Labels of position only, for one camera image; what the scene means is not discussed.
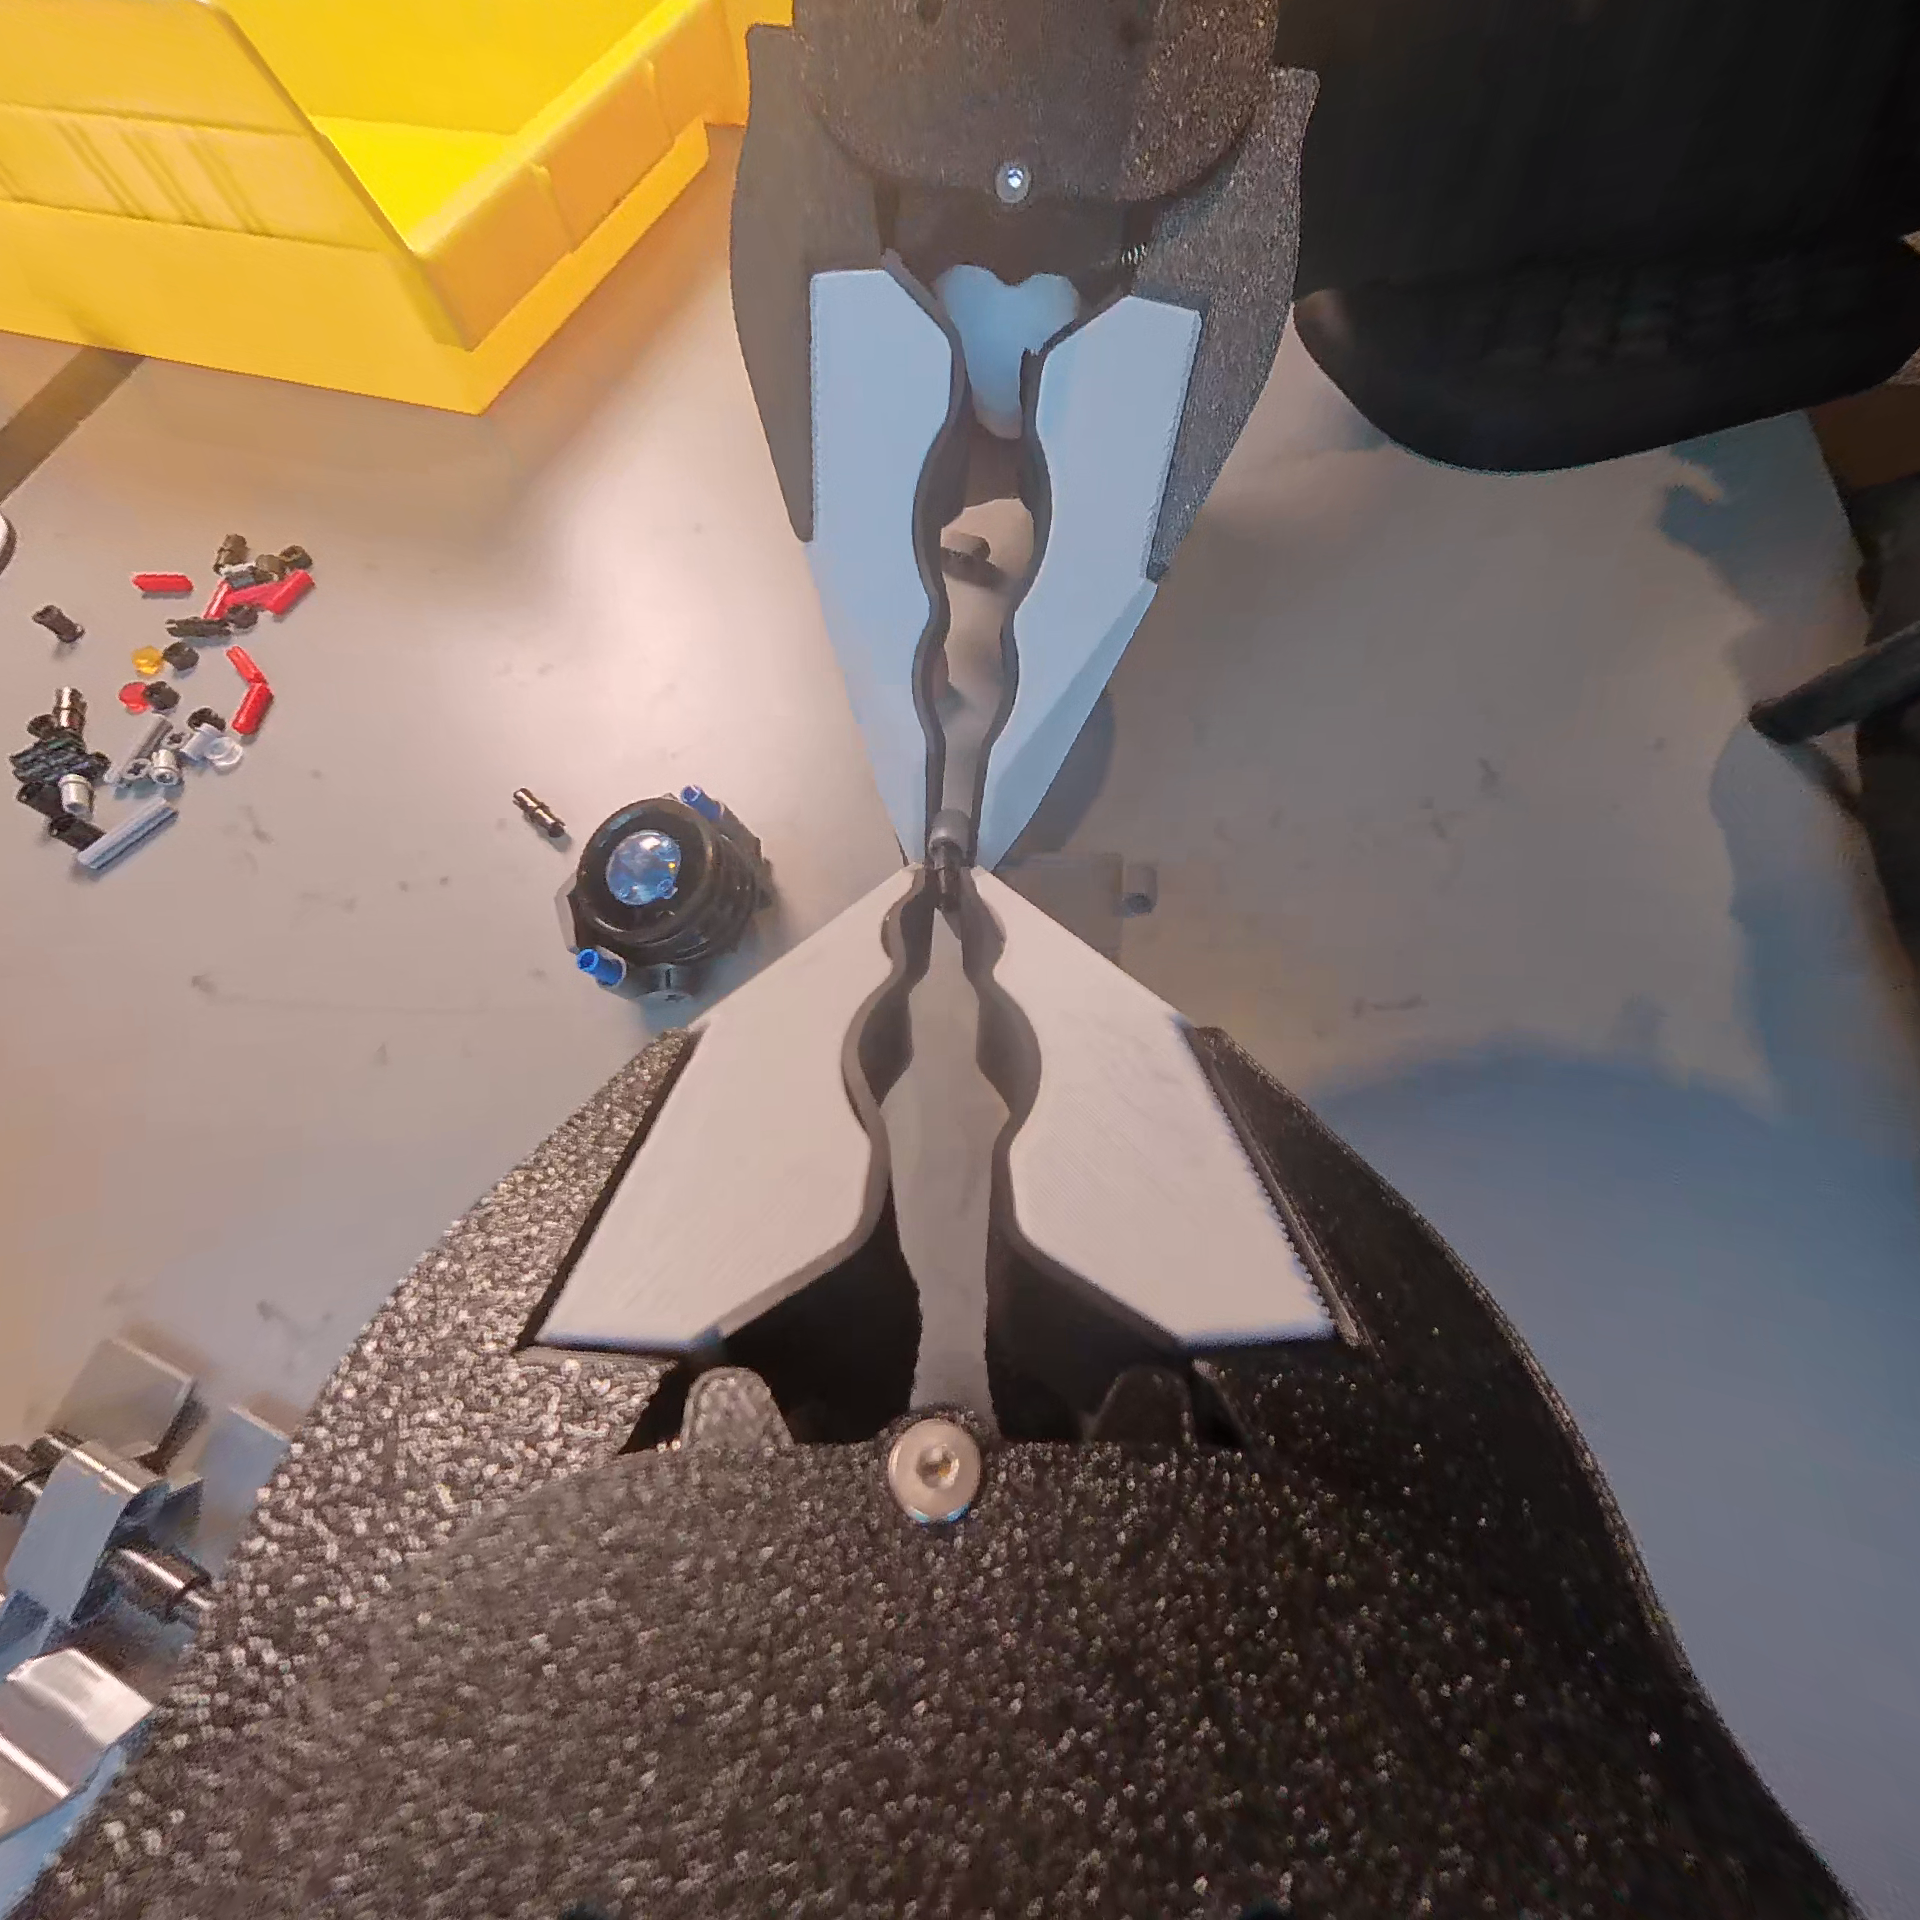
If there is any pile of small toy parts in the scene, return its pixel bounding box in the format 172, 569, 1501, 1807
5, 533, 318, 881

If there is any grey curved toy panel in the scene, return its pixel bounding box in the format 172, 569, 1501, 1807
1007, 853, 1165, 962

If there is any grey toy brick assembly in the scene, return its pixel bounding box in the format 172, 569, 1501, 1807
0, 1334, 293, 1824

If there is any black toy lens assembly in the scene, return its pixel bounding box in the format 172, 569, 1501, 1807
557, 783, 776, 1005

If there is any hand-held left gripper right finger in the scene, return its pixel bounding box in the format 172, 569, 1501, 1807
947, 866, 1339, 1442

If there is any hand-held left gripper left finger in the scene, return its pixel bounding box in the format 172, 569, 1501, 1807
531, 866, 941, 1442

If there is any yellow storage bin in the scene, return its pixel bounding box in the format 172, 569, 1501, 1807
0, 0, 798, 420

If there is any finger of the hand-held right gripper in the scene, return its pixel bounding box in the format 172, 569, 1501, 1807
805, 258, 977, 871
959, 289, 1205, 872

